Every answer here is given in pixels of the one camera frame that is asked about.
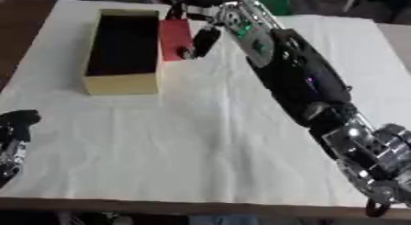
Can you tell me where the green object behind table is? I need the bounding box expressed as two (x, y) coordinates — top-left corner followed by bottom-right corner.
(250, 0), (294, 16)

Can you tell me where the red rectangular block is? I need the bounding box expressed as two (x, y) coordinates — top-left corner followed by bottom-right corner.
(157, 18), (196, 62)

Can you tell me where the tan cardboard box black inside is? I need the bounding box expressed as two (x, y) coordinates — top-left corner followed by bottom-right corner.
(82, 8), (164, 96)

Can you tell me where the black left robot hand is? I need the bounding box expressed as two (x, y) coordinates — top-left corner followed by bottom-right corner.
(0, 109), (44, 144)

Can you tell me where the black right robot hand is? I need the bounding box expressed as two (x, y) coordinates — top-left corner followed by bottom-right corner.
(163, 0), (241, 61)

